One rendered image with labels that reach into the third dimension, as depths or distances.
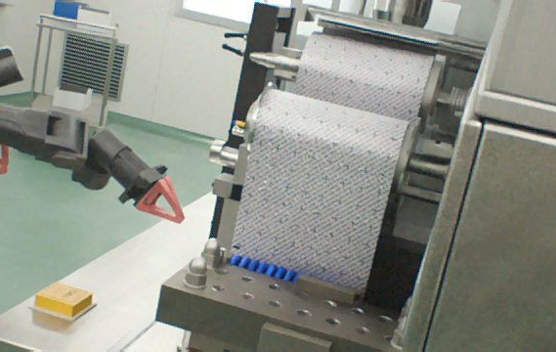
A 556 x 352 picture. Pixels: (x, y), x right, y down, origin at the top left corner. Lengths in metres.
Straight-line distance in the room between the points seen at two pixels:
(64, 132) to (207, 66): 5.88
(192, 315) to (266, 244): 0.21
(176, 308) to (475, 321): 0.81
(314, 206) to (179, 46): 6.05
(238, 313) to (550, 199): 0.80
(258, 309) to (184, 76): 6.19
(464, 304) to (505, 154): 0.09
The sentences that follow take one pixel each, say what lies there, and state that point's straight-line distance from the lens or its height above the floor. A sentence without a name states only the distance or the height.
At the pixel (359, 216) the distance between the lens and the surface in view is 1.33.
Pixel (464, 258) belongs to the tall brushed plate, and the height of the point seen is 1.37.
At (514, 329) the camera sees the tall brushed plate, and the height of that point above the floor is 1.33.
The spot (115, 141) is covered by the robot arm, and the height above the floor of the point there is 1.18.
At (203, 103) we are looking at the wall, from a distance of 7.30.
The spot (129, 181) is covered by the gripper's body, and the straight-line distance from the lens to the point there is 1.41.
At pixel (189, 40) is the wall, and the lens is 7.31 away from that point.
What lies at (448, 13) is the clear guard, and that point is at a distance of 2.32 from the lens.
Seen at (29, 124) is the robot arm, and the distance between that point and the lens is 1.40.
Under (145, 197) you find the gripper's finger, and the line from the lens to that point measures 1.41.
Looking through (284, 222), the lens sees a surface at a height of 1.11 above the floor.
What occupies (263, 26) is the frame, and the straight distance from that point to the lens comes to 1.68.
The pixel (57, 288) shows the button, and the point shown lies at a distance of 1.44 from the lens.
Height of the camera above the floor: 1.49
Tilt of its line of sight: 13 degrees down
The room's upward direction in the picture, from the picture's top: 12 degrees clockwise
